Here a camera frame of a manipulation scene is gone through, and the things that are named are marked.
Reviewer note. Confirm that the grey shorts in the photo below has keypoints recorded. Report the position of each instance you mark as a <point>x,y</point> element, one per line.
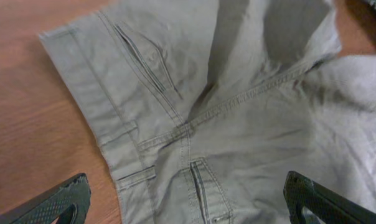
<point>201,108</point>

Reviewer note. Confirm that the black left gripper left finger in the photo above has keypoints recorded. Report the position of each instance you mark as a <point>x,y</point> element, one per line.
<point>67,202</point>

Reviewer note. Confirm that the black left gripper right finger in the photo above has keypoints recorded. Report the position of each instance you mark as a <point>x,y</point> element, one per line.
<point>309,202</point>

